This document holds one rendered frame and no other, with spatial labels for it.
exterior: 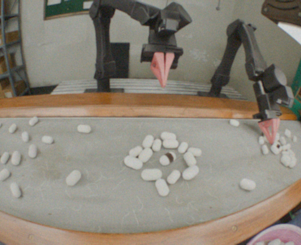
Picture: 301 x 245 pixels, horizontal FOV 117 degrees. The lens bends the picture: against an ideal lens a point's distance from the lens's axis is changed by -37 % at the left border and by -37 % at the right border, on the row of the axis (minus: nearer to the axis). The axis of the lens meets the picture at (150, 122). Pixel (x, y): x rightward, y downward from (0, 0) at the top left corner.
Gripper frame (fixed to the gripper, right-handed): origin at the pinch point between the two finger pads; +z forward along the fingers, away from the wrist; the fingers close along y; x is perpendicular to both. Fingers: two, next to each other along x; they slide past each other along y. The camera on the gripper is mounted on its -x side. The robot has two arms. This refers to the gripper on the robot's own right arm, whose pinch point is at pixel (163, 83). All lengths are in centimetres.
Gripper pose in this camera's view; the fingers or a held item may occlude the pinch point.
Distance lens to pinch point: 34.6
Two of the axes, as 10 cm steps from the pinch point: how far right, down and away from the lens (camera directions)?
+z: 0.3, 9.7, -2.2
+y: 9.9, 0.0, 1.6
